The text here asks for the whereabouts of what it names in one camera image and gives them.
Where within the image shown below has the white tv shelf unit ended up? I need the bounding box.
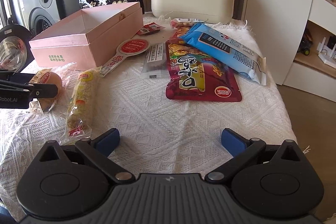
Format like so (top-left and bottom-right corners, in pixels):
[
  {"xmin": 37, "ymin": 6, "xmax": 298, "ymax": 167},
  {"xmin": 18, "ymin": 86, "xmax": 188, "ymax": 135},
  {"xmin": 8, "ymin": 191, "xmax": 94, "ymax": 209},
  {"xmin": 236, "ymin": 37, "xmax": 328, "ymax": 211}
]
[{"xmin": 284, "ymin": 0, "xmax": 335, "ymax": 102}]

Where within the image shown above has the clear dark snack packet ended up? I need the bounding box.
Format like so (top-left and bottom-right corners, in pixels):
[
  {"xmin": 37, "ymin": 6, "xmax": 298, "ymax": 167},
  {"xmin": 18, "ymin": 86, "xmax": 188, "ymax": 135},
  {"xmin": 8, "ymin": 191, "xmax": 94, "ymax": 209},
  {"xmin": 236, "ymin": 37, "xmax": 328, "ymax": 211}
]
[{"xmin": 140, "ymin": 43, "xmax": 170, "ymax": 79}]

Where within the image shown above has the yellow long snack bar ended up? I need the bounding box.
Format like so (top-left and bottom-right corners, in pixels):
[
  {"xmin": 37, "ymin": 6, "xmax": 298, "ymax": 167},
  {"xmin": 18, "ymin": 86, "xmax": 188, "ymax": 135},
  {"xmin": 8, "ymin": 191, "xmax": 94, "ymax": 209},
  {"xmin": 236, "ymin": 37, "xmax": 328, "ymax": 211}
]
[{"xmin": 60, "ymin": 67, "xmax": 100, "ymax": 145}]

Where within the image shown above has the white router on shelf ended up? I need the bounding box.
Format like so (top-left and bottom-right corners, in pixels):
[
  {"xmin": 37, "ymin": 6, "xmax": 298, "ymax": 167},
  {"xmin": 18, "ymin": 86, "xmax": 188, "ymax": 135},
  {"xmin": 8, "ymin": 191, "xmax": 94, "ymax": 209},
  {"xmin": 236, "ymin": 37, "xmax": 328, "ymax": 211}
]
[{"xmin": 317, "ymin": 37, "xmax": 336, "ymax": 69}]

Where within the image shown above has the white woven tablecloth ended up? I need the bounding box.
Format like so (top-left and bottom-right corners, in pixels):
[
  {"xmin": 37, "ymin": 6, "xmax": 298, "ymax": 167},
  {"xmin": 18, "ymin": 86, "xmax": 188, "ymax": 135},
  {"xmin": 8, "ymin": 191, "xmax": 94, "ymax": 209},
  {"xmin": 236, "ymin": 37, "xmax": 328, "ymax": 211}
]
[{"xmin": 0, "ymin": 11, "xmax": 297, "ymax": 222}]

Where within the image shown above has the cream tissue box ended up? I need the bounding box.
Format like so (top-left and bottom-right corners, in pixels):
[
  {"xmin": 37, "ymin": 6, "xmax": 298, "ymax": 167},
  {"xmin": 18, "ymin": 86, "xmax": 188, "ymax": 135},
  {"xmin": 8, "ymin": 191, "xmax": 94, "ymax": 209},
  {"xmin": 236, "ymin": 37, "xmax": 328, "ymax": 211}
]
[{"xmin": 151, "ymin": 0, "xmax": 235, "ymax": 24}]

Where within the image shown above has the red round lollipop snack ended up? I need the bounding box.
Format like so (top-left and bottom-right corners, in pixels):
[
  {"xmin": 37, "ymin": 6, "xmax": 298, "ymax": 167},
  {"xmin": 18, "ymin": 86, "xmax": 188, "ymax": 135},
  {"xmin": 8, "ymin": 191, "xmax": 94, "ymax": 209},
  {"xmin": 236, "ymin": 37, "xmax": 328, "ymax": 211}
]
[{"xmin": 100, "ymin": 39, "xmax": 150, "ymax": 78}]

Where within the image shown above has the grey washing machine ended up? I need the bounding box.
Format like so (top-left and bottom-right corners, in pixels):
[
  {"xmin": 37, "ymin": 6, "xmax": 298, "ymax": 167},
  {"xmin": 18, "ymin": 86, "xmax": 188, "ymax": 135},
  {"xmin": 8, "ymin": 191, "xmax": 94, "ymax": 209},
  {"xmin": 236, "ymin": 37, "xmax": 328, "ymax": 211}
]
[{"xmin": 20, "ymin": 0, "xmax": 66, "ymax": 36}]

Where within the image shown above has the dark red snack bag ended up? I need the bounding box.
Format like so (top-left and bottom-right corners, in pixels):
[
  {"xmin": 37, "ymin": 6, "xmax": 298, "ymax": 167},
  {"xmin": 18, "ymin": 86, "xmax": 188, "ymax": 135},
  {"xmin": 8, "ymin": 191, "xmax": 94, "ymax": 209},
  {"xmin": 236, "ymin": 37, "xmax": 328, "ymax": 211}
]
[{"xmin": 166, "ymin": 27, "xmax": 242, "ymax": 102}]

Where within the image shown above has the blue seaweed snack pack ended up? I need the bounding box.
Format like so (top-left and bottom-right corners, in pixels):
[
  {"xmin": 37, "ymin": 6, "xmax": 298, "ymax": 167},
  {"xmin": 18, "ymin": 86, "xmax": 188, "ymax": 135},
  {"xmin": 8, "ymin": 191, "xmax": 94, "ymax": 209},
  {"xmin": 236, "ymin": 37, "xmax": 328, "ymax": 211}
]
[{"xmin": 181, "ymin": 23, "xmax": 266, "ymax": 86}]

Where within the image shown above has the pink cardboard box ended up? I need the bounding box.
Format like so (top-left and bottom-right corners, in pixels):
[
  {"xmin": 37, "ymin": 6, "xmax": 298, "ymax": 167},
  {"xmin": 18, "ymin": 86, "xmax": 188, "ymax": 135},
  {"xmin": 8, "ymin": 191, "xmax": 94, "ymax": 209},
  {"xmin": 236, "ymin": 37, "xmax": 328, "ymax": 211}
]
[{"xmin": 29, "ymin": 2, "xmax": 143, "ymax": 71}]

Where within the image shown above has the red spicy strip packet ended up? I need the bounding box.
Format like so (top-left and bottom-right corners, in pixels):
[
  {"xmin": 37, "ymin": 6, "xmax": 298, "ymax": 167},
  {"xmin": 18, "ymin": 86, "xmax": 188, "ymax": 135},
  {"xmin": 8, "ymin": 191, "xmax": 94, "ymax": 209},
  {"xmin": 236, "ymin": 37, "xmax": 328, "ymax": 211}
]
[{"xmin": 170, "ymin": 18, "xmax": 206, "ymax": 30}]

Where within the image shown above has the small red snack packet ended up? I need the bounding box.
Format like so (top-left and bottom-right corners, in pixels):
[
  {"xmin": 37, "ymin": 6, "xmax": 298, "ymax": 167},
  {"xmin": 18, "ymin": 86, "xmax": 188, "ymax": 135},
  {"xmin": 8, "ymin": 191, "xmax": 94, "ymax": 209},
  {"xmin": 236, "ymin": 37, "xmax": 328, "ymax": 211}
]
[{"xmin": 137, "ymin": 22, "xmax": 164, "ymax": 36}]

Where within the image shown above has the round bread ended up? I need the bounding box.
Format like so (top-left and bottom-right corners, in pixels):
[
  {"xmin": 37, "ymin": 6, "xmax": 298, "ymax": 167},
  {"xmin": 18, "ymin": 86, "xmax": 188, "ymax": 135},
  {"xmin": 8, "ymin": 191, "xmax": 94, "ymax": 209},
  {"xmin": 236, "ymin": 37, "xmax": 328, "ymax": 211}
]
[{"xmin": 29, "ymin": 62, "xmax": 77, "ymax": 114}]

